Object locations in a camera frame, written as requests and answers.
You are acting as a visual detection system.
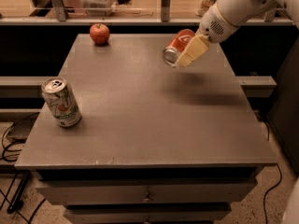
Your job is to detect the lower drawer with knob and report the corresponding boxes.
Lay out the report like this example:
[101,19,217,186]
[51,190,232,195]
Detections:
[64,210,228,224]

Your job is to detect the white green soda can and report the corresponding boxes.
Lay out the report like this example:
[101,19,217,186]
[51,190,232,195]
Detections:
[41,77,81,128]

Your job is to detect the upper drawer with knob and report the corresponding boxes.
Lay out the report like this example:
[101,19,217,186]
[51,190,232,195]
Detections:
[36,178,257,205]

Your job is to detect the clear plastic container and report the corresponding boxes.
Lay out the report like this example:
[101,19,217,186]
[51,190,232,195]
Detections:
[80,0,116,17]

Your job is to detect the red apple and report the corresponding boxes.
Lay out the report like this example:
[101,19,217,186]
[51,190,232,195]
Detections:
[90,23,110,45]

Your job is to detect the grey drawer cabinet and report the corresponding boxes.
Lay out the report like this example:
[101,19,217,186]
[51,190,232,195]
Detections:
[17,35,277,213]

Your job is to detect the drawer with knob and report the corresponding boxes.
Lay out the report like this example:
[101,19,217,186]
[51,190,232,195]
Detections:
[64,210,228,224]
[36,178,257,205]

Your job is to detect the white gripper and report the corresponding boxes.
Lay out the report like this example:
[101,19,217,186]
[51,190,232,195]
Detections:
[175,5,238,68]

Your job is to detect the black stand leg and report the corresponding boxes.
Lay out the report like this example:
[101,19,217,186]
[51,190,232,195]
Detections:
[7,172,31,215]

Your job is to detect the red coke can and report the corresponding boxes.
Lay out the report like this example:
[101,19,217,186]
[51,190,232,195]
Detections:
[163,29,194,67]

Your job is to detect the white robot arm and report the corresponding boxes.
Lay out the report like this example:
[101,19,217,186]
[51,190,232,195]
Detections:
[174,0,299,68]

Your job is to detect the black cable right floor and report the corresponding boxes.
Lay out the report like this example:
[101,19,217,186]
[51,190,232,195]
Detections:
[262,163,283,224]

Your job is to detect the black cables left floor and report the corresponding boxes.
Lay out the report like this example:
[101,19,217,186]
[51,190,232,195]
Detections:
[0,112,47,224]

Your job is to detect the grey metal shelf rail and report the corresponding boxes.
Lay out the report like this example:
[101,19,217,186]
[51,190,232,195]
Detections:
[0,0,295,27]

